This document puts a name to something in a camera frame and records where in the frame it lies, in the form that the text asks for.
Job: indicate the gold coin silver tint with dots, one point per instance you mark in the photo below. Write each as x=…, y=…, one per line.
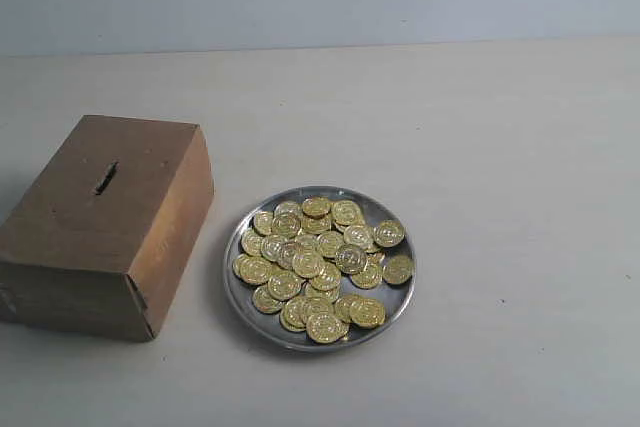
x=350, y=259

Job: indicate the brown cardboard coin box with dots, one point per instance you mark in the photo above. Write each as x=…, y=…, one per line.
x=100, y=240

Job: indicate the gold coin top centre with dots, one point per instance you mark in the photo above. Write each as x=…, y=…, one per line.
x=316, y=206

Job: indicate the gold coin top right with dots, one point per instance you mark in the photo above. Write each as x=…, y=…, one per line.
x=346, y=212

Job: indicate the gold coin upper left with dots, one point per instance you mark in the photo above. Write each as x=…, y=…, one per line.
x=262, y=222

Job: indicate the gold coin upper right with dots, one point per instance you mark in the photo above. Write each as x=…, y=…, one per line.
x=388, y=233

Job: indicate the gold coin left lower middle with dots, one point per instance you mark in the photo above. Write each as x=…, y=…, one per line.
x=284, y=285

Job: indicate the gold coin far left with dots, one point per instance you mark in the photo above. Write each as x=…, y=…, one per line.
x=255, y=270

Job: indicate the gold coin right edge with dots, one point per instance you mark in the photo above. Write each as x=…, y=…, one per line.
x=398, y=269

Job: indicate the round steel plate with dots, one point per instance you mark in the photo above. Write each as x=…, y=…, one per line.
x=267, y=327

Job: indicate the gold coin bottom right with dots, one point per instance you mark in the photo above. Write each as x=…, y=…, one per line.
x=367, y=312

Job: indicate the gold coin front bottom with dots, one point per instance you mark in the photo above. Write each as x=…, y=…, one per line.
x=325, y=328

